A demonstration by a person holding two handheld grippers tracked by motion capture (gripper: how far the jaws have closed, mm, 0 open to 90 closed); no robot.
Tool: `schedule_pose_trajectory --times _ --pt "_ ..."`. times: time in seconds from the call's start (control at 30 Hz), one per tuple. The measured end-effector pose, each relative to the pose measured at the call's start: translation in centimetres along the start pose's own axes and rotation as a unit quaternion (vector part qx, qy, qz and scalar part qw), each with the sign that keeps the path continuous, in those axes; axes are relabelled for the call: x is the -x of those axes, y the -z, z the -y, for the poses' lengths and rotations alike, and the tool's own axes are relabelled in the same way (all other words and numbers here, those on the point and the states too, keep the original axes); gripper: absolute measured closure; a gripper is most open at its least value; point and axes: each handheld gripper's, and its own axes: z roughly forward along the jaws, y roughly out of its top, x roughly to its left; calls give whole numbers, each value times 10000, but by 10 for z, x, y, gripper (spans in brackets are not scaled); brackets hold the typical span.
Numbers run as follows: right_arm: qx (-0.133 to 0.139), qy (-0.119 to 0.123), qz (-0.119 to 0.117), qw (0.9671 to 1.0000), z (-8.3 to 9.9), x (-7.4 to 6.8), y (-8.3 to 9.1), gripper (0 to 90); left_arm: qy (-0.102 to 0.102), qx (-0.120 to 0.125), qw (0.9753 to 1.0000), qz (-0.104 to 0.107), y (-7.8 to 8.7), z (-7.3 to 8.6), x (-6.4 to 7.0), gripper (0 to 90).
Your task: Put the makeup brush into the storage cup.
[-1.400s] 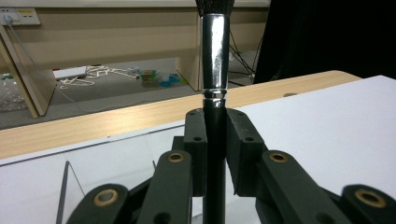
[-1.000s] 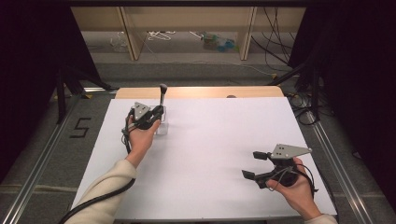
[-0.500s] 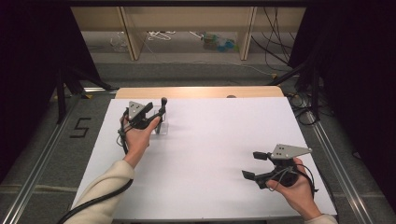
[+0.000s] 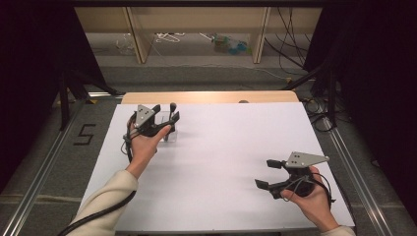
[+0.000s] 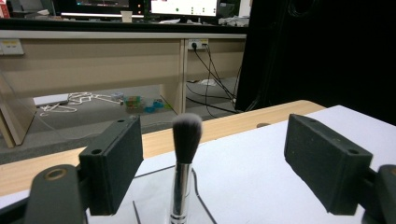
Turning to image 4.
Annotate clear plastic bag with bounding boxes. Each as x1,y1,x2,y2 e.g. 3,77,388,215
115,33,136,56

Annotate metal floor rail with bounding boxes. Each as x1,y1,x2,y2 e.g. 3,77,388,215
0,97,87,236
323,116,394,236

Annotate wooden shelf unit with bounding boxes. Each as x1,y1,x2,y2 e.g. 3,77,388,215
74,7,323,65

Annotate hanging black cables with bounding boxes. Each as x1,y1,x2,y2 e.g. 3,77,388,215
264,7,313,77

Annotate dark curtain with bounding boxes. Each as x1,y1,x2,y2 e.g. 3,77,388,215
0,0,107,195
303,0,417,224

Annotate person's right hand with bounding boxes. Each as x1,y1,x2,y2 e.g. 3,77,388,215
280,165,340,233

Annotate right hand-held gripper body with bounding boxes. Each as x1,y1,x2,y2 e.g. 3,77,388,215
270,150,330,200

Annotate clear acrylic organizer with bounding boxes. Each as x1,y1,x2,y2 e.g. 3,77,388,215
152,110,179,144

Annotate black floor cables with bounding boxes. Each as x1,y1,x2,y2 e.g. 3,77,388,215
302,97,336,133

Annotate white table sheet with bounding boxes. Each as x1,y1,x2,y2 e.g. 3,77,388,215
80,101,356,233

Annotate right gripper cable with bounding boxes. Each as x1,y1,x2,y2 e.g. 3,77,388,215
283,173,337,207

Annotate person's left hand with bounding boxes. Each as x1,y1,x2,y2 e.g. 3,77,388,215
126,118,172,180

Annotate colourful plastic bag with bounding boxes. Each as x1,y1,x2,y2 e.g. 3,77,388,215
211,33,253,56

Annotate white cord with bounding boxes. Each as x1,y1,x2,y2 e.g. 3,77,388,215
154,31,185,44

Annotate black metal stand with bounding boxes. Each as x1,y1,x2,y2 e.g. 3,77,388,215
281,62,338,127
58,70,119,132

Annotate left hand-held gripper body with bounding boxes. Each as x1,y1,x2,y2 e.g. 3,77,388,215
132,104,172,138

